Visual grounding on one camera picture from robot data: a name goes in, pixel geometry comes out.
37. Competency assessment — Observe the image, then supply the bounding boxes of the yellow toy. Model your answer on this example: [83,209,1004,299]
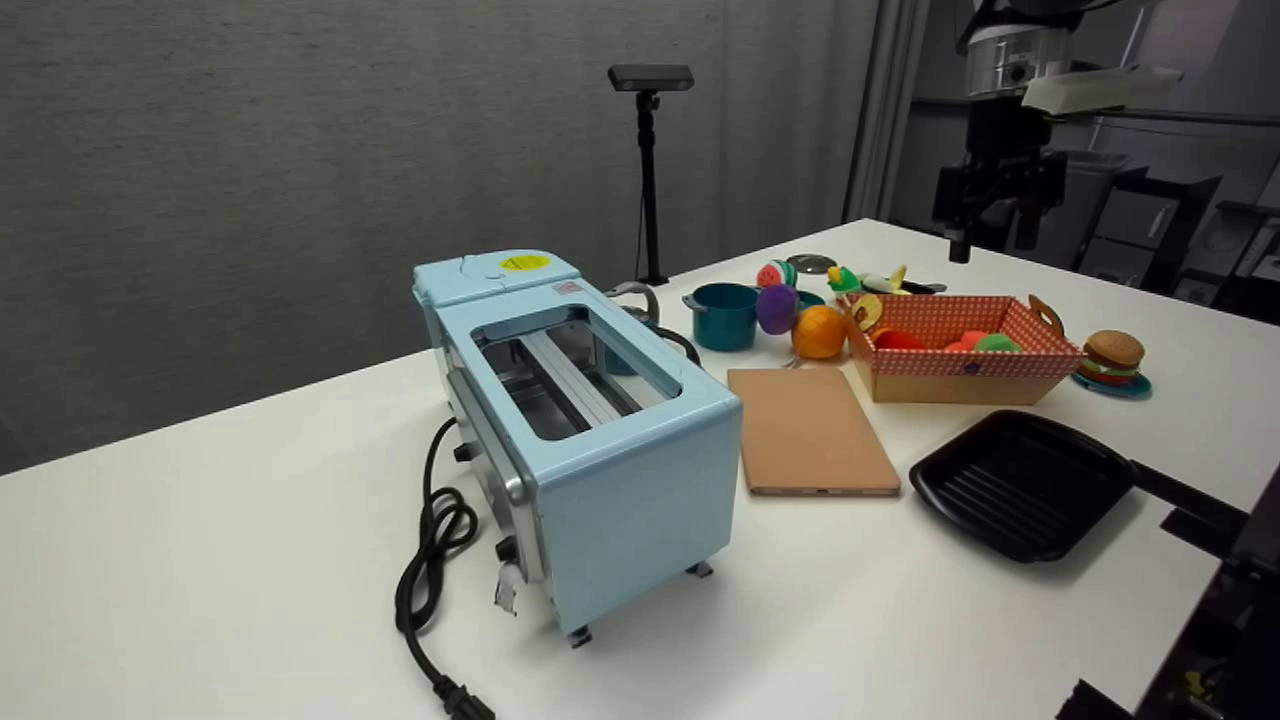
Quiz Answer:
[861,263,913,299]

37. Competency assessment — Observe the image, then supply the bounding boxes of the orange fruit toy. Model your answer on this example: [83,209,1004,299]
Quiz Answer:
[788,299,857,367]

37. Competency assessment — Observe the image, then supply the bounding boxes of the light blue toaster oven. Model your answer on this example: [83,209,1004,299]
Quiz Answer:
[408,244,747,653]

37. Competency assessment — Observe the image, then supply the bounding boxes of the pink green toy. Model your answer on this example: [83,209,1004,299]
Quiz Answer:
[753,258,802,294]

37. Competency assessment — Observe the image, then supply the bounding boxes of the black oven tray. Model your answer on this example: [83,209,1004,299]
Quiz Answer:
[908,406,1140,566]

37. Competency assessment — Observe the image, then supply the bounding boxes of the purple toy vegetable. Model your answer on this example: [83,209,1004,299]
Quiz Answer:
[753,281,802,340]

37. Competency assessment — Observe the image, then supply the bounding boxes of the red patterned cardboard basket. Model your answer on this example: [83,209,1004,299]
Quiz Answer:
[846,290,1088,406]

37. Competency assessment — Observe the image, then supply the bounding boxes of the teal toy pot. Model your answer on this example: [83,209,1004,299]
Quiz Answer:
[679,281,763,354]

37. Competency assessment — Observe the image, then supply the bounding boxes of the tan wooden cutting board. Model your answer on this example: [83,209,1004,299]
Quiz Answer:
[725,362,908,503]

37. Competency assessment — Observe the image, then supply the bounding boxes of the burger plush toy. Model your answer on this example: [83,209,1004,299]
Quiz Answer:
[1077,329,1149,391]

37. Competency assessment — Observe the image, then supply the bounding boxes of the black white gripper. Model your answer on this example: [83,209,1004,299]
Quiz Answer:
[933,99,1070,268]

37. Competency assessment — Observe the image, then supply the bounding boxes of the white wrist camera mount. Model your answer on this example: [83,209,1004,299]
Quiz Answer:
[1015,65,1182,118]

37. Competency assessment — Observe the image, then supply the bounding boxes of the long black tape strip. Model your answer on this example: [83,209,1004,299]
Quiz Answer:
[1127,455,1259,527]

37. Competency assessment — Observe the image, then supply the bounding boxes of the black office chair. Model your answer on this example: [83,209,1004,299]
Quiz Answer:
[1063,163,1225,299]

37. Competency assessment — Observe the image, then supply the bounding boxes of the black power cord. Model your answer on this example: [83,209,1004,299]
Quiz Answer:
[392,415,500,720]

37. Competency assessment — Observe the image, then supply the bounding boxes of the short black tape strip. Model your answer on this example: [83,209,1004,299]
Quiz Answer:
[1155,503,1249,563]
[1050,677,1140,720]

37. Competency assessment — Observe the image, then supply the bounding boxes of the red toy vegetable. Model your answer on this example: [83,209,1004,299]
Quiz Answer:
[873,329,938,354]

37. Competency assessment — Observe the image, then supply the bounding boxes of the teal round plate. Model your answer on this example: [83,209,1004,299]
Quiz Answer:
[1068,362,1155,405]

